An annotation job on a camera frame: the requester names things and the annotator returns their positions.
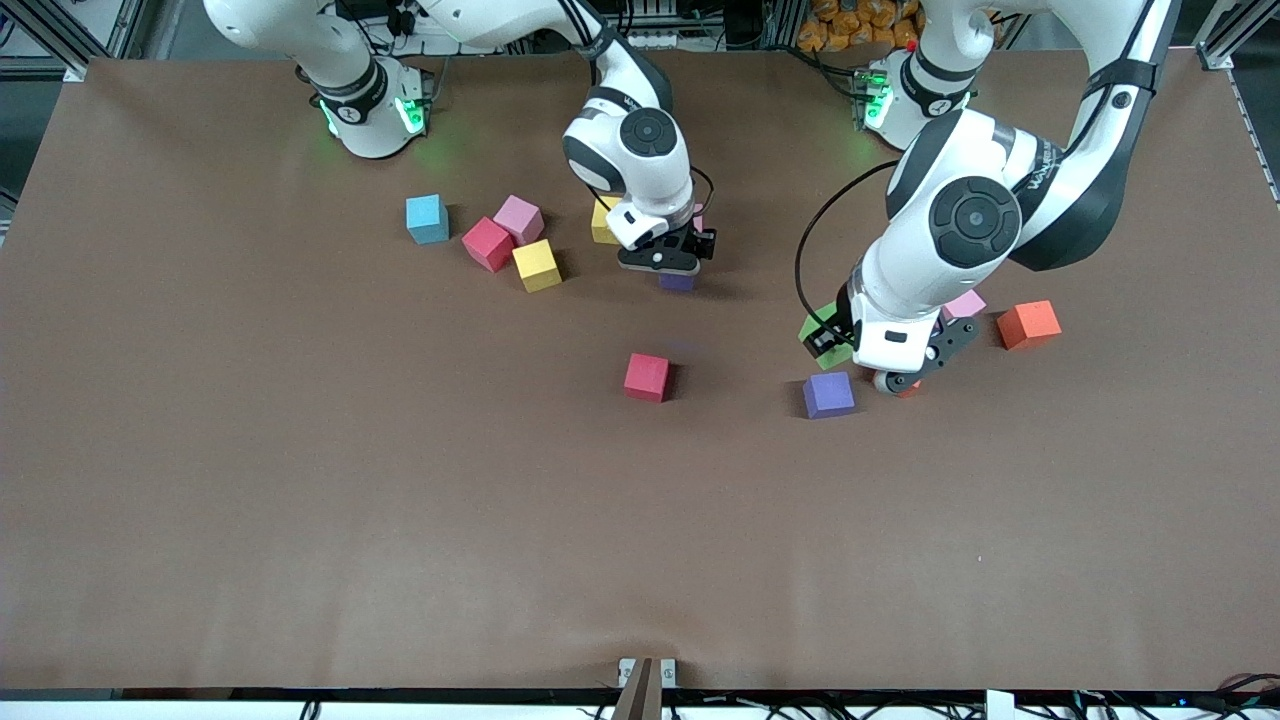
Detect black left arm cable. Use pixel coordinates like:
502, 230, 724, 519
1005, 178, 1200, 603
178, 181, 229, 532
795, 160, 901, 323

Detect green foam cube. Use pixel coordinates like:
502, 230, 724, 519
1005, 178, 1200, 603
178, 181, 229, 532
798, 310, 854, 372

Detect red foam cube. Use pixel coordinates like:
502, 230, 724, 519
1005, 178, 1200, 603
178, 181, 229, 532
461, 217, 516, 273
623, 352, 671, 404

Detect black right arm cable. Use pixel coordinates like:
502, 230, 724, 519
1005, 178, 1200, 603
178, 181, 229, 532
688, 165, 717, 233

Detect aluminium frame profile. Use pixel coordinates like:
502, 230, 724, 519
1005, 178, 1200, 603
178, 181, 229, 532
0, 0, 151, 81
1195, 0, 1280, 71

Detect orange snack bags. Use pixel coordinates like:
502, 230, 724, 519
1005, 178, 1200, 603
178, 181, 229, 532
797, 0, 926, 53

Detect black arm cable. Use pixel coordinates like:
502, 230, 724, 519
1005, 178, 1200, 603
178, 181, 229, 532
795, 160, 901, 323
688, 165, 717, 233

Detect blue foam cube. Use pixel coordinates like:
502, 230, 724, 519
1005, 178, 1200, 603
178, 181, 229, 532
405, 194, 450, 245

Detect brown paper table cover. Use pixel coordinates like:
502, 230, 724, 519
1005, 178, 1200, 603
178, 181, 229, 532
0, 50, 1280, 693

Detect small metal bracket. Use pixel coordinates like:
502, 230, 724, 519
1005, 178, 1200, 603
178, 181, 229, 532
618, 657, 678, 691

